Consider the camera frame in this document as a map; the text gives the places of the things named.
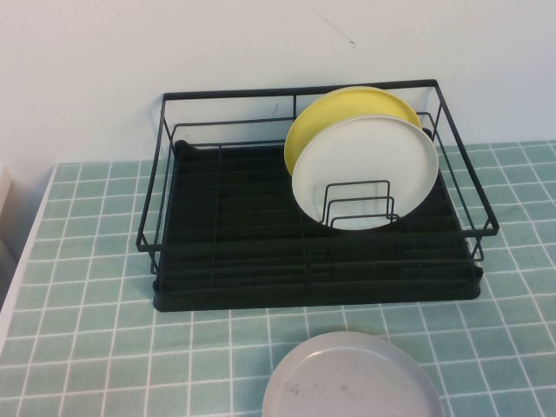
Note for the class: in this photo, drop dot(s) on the grey plate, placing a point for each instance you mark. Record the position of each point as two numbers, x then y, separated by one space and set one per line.
347 382

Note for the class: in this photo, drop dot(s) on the yellow plate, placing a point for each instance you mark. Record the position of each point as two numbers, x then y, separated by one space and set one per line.
321 117

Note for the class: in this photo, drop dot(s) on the white plate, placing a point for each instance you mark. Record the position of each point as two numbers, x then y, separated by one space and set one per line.
369 152

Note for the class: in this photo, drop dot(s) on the black plastic crate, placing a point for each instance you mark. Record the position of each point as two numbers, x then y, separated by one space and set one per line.
243 260

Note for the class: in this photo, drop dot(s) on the green checked tablecloth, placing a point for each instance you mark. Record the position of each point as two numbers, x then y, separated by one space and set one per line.
87 347

